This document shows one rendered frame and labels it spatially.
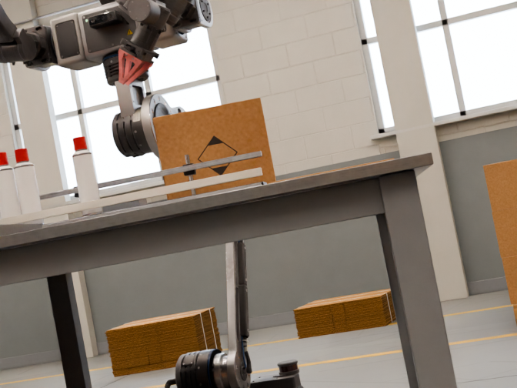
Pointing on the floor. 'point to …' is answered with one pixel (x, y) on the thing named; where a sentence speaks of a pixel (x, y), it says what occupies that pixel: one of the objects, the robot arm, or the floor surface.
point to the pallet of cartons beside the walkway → (505, 218)
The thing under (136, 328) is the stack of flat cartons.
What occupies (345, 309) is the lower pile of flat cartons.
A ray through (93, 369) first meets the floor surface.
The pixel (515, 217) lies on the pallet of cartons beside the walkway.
